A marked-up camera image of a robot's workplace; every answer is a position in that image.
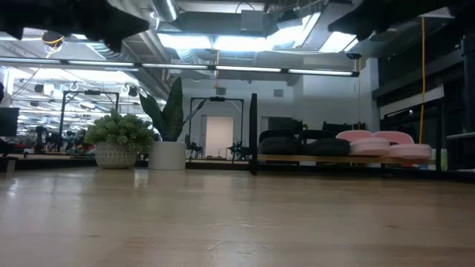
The pink slide sandal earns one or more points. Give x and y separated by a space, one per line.
410 151
369 147

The black slide sandal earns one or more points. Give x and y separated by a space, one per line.
278 146
326 147

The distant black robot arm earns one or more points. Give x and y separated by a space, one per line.
55 141

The black monitor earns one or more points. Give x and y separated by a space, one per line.
9 122

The grey ceiling box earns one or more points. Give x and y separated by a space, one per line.
252 20

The round green plant patterned pot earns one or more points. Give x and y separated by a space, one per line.
117 155

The long tube light bar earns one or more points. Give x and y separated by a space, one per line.
245 69

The spiky leaf plant white pot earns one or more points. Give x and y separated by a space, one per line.
167 155

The white door panel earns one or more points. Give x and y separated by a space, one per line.
219 137

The black security camera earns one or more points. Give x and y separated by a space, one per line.
353 56

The distant black rig frame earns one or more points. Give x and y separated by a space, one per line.
217 99
91 92

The square wall vent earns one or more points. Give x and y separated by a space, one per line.
220 91
278 93

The wooden shelf with black frame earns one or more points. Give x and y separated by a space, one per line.
334 159

